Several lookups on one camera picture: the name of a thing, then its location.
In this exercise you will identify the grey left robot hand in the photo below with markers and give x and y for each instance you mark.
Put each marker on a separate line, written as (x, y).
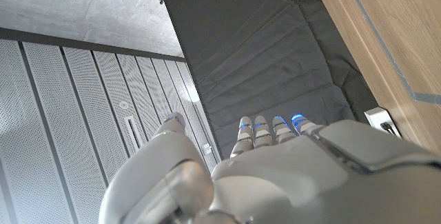
(293, 182)

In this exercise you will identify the white power strip box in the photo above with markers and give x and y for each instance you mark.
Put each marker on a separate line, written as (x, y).
(377, 117)

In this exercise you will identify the black backdrop curtain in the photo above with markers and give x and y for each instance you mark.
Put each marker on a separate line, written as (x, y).
(258, 45)

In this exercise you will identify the grey tape outline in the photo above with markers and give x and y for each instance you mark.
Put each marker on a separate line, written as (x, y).
(379, 41)

